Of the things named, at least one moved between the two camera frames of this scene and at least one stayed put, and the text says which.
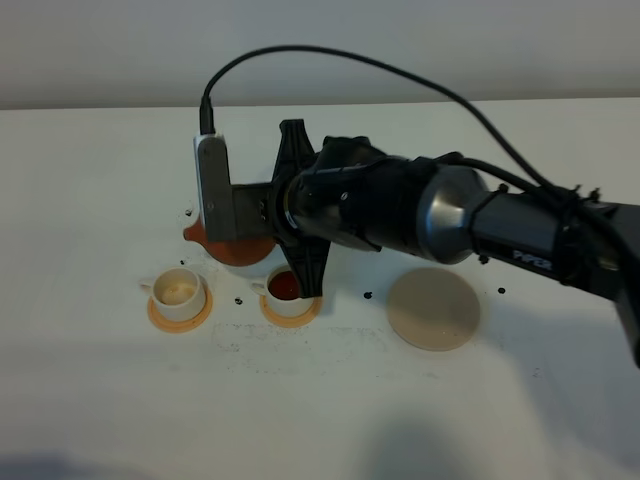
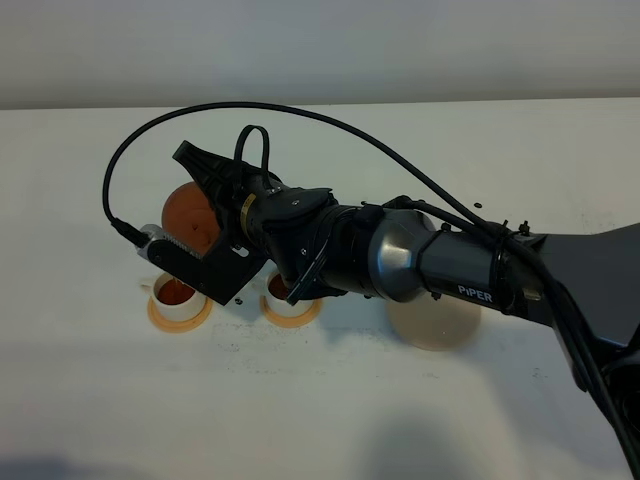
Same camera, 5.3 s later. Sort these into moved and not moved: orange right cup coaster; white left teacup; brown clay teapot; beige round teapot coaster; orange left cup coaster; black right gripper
Moved: brown clay teapot; black right gripper
Not moved: beige round teapot coaster; orange left cup coaster; orange right cup coaster; white left teacup
